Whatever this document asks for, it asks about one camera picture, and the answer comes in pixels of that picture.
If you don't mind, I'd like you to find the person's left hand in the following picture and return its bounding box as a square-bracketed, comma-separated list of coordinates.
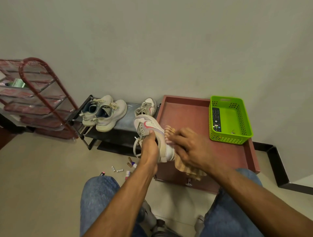
[139, 130, 160, 176]

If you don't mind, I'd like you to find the person's right hand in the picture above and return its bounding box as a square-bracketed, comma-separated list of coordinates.
[166, 127, 217, 175]

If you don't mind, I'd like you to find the striped yellow cleaning cloth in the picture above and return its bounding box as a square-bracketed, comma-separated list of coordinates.
[164, 125, 208, 182]

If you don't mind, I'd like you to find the white pink sneaker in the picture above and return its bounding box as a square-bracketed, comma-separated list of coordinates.
[135, 97, 157, 117]
[133, 114, 175, 163]

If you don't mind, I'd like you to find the red-brown drawer cabinet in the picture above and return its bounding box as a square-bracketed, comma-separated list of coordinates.
[154, 95, 261, 195]

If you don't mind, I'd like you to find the black remote control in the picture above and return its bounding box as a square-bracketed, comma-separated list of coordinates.
[212, 107, 222, 133]

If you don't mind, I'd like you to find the grey-blue sneaker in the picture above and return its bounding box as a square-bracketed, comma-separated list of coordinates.
[93, 99, 128, 133]
[79, 94, 114, 127]

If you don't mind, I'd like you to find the person's right forearm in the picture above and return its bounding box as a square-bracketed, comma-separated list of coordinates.
[208, 166, 313, 237]

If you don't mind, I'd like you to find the person's left forearm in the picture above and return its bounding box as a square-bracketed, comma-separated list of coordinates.
[83, 166, 158, 237]

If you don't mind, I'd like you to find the person's grey slipper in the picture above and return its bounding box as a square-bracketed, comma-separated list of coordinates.
[141, 200, 157, 231]
[194, 215, 205, 237]

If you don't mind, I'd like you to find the person's right leg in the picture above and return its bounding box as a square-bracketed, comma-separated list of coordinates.
[199, 168, 264, 237]

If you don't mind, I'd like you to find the black shoe rack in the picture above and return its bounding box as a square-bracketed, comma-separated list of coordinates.
[66, 94, 162, 157]

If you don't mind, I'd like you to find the green plastic basket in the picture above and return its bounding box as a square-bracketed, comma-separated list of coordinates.
[208, 95, 254, 146]

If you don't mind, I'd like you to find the black stool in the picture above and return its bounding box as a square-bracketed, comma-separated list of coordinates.
[150, 219, 181, 237]

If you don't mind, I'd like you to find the black baseboard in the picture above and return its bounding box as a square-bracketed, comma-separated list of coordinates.
[253, 141, 313, 196]

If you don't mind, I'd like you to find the red metal rack plastic-wrapped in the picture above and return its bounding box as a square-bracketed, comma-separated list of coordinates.
[0, 57, 79, 140]

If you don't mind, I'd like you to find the green white packet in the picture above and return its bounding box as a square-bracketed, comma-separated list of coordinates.
[5, 78, 26, 88]

